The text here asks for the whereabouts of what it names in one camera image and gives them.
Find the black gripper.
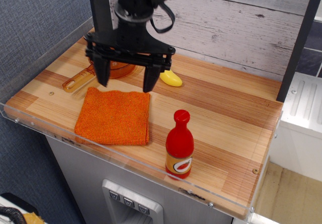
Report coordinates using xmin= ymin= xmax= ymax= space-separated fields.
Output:
xmin=85 ymin=21 xmax=176 ymax=93

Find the orange cloth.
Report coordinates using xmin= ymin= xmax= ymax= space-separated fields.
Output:
xmin=74 ymin=87 xmax=150 ymax=145

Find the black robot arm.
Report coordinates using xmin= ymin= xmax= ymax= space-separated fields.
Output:
xmin=85 ymin=0 xmax=176 ymax=93

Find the red hot sauce bottle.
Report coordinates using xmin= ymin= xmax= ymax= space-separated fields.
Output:
xmin=165 ymin=109 xmax=194 ymax=179

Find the orange transparent toy pan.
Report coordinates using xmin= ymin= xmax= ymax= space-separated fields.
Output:
xmin=62 ymin=59 xmax=135 ymax=93

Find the yellow toy banana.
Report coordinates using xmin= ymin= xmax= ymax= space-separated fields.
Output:
xmin=159 ymin=70 xmax=183 ymax=87

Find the grey toy fridge cabinet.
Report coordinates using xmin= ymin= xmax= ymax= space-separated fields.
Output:
xmin=47 ymin=137 xmax=233 ymax=223

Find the grey dispenser panel with buttons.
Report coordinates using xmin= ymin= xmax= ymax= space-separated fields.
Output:
xmin=102 ymin=179 xmax=164 ymax=223

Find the yellow object bottom left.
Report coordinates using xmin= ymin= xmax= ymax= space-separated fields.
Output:
xmin=23 ymin=212 xmax=45 ymax=224

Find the white toy sink unit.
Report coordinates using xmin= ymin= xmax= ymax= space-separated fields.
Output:
xmin=269 ymin=73 xmax=321 ymax=181

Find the dark left frame post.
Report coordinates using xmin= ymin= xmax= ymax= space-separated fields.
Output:
xmin=90 ymin=0 xmax=113 ymax=40

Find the dark frame post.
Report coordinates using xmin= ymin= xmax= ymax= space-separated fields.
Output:
xmin=90 ymin=0 xmax=113 ymax=40
xmin=276 ymin=0 xmax=321 ymax=103

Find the dark right frame post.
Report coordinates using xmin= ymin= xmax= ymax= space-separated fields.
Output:
xmin=276 ymin=0 xmax=321 ymax=103

